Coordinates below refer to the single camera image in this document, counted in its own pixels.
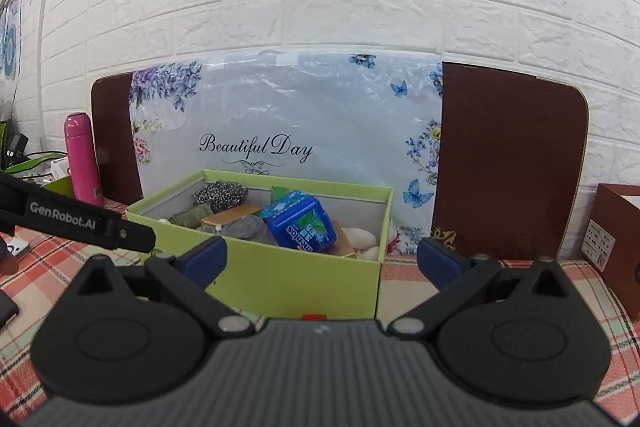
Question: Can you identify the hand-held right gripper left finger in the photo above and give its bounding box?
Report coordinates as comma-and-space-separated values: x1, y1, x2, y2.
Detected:
65, 235, 256, 338

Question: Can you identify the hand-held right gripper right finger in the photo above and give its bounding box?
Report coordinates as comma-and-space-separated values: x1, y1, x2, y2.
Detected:
387, 237, 586, 340

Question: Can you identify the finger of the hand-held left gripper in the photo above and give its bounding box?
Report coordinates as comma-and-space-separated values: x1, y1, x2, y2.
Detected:
114, 217, 157, 254

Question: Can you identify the olive green sachet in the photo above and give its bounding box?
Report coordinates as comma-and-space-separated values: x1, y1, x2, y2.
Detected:
167, 203, 216, 228

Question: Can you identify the wooden block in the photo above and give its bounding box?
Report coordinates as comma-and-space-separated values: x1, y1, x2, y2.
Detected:
201, 204, 358, 260

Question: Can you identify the steel wool scrubber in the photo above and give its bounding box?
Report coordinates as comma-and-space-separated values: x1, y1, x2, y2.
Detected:
192, 181, 249, 214

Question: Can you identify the white work glove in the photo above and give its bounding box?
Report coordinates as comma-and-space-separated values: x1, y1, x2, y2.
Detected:
347, 227, 377, 249

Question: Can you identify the blue mint box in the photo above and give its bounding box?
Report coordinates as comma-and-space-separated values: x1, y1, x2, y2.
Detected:
259, 190, 337, 254

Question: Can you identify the large green cardboard box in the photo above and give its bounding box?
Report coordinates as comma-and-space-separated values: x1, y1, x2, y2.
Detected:
125, 168, 396, 320

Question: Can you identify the small green cardboard box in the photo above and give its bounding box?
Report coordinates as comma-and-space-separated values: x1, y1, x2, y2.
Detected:
40, 174, 76, 198

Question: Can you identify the pink thermos bottle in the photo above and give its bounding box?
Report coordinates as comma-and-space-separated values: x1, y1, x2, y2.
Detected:
63, 112, 106, 208

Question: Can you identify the brown wooden headboard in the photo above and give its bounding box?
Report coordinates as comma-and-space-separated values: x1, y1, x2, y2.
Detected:
90, 62, 588, 260

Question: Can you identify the plaid blanket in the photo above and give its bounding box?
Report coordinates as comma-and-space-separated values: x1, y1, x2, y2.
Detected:
0, 202, 640, 427

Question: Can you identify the brown cardboard box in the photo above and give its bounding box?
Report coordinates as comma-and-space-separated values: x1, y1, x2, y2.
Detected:
580, 183, 640, 322

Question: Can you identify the floral Beautiful Day board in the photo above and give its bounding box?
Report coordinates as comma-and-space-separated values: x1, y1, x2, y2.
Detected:
129, 49, 445, 258

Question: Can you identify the wall poster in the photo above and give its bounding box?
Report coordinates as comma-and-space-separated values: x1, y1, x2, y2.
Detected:
0, 0, 23, 80

